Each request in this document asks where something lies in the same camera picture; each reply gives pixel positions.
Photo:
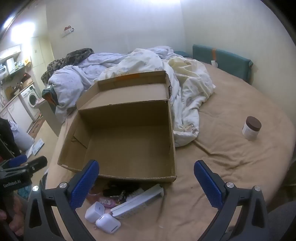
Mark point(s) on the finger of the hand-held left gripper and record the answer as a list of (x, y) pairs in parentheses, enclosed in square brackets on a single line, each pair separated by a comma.
[(37, 163), (16, 160)]

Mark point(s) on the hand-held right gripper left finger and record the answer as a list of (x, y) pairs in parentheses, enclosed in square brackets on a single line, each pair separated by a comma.
[(84, 185)]

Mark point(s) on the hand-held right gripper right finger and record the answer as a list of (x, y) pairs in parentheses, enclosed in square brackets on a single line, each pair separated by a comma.
[(209, 185)]

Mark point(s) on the white charger plug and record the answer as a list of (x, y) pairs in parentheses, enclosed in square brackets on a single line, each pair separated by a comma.
[(93, 212)]

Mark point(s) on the black lighter with label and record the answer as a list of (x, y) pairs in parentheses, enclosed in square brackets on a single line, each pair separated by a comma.
[(124, 185)]

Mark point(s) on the white earbuds case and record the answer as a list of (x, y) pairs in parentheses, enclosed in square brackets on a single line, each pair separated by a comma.
[(107, 223)]

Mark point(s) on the white remote control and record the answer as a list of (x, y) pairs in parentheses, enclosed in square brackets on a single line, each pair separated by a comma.
[(136, 202)]

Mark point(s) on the cardboard box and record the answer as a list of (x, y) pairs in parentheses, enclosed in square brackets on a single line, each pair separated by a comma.
[(129, 148)]

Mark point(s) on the person's left hand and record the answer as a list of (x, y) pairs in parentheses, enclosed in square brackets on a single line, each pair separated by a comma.
[(17, 217)]

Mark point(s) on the white paper sheets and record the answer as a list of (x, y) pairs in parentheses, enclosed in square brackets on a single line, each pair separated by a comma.
[(35, 147)]

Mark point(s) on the white bag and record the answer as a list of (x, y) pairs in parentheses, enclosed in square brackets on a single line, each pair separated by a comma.
[(22, 141)]

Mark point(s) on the dark cloth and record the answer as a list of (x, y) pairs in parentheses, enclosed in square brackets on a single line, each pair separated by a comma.
[(8, 139)]

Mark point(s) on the patterned floor rug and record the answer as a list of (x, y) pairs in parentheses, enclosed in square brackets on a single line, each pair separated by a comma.
[(35, 126)]

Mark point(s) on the white kitchen counter cabinet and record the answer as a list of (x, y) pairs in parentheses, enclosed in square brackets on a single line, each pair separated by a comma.
[(16, 115)]

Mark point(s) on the bedside cabinet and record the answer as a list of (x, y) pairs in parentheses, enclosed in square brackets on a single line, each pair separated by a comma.
[(49, 118)]

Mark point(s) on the white washing machine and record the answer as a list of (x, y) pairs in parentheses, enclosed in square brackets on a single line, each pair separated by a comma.
[(32, 99)]

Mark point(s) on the teal and orange cloth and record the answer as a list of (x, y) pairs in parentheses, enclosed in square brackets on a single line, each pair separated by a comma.
[(49, 97)]

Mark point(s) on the white jar with brown lid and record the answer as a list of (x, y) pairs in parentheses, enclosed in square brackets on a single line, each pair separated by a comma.
[(251, 132)]

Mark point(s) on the person's grey clothing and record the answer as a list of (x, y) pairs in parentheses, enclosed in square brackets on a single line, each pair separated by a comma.
[(282, 224)]

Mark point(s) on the cream printed duvet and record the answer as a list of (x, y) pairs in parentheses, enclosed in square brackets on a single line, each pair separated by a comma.
[(192, 104)]

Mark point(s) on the white microwave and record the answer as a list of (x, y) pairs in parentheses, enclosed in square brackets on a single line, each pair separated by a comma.
[(3, 69)]

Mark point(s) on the pale lavender quilt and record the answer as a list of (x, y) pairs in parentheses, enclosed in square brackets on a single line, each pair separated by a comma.
[(76, 76)]

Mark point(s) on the dark patterned blanket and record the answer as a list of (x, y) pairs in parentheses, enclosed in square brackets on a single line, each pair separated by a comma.
[(78, 54)]

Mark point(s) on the white cup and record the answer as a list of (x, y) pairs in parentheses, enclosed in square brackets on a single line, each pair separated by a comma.
[(214, 63)]

